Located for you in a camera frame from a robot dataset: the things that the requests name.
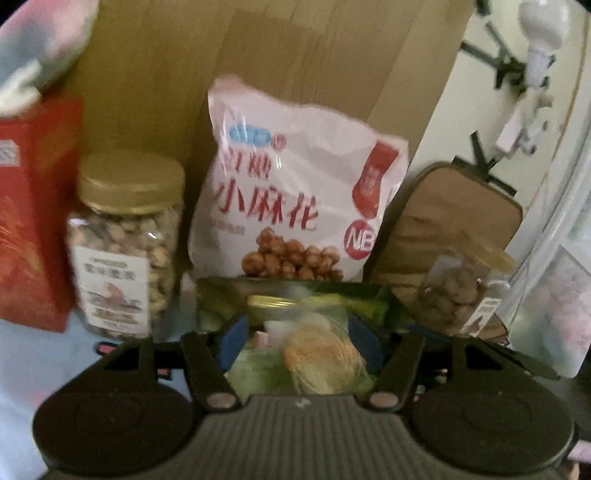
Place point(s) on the frosted glass door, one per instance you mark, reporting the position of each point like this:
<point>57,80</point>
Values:
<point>548,311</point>

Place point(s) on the walnut jar gold lid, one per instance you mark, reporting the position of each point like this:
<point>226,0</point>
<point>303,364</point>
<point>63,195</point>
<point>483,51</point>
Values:
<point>464,287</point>

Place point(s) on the green snack packet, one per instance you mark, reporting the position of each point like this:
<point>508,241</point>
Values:
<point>258,372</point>

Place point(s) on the pink white snack bag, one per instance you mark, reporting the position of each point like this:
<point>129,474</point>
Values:
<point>294,191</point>

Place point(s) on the dark green sheep box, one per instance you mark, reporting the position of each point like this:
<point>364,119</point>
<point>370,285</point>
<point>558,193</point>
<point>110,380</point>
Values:
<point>226,299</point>

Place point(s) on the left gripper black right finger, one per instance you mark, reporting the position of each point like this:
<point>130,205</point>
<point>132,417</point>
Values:
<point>425,371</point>

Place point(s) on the large brown cardboard box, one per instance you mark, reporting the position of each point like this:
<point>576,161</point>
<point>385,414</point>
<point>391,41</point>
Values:
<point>146,71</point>

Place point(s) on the nut jar gold lid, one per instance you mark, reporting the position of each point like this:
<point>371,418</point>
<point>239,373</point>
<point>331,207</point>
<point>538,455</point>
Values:
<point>122,239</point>

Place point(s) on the brown padded case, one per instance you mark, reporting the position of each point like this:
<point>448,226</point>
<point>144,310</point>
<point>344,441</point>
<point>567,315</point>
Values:
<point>442,201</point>

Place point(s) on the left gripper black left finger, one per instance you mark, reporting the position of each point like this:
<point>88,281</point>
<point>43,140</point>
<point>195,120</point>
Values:
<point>129,374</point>

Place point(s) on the cartoon pig bedsheet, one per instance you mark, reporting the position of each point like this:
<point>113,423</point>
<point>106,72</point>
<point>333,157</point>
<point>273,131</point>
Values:
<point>34,364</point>

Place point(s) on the white power strip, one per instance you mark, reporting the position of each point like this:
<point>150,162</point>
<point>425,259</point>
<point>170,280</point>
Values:
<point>546,26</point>

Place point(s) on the red gift box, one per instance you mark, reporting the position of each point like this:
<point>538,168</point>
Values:
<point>40,151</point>

